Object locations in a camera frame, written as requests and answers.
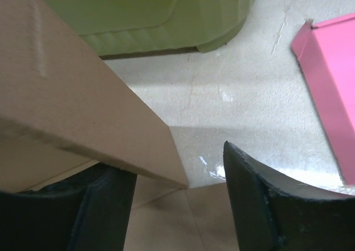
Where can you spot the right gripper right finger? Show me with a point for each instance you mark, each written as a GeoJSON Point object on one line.
{"type": "Point", "coordinates": [273, 211]}

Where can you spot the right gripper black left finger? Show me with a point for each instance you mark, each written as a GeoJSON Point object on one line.
{"type": "Point", "coordinates": [87, 211]}

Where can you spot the brown cardboard paper box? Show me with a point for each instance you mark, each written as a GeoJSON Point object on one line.
{"type": "Point", "coordinates": [63, 111]}

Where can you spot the pink sponge block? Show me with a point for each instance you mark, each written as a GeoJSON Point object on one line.
{"type": "Point", "coordinates": [325, 53]}

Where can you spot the olive green plastic bin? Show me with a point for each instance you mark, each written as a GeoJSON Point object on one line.
{"type": "Point", "coordinates": [114, 27]}

